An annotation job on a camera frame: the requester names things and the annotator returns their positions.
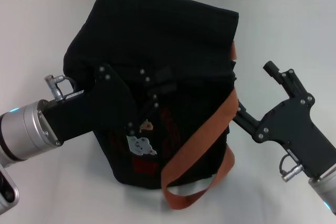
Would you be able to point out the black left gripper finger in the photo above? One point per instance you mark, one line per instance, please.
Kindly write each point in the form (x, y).
(147, 75)
(156, 100)

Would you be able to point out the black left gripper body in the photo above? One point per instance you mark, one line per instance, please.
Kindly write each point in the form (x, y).
(105, 108)

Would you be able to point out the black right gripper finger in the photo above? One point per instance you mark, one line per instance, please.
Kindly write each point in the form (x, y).
(290, 82)
(246, 120)

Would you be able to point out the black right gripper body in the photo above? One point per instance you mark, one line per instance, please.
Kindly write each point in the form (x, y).
(291, 127)

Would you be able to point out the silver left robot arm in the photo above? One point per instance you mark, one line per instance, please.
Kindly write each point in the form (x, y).
(26, 129)

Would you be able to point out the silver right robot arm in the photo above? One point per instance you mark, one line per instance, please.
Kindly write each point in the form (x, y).
(324, 186)

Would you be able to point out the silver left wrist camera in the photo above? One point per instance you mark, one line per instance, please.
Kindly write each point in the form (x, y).
(9, 190)

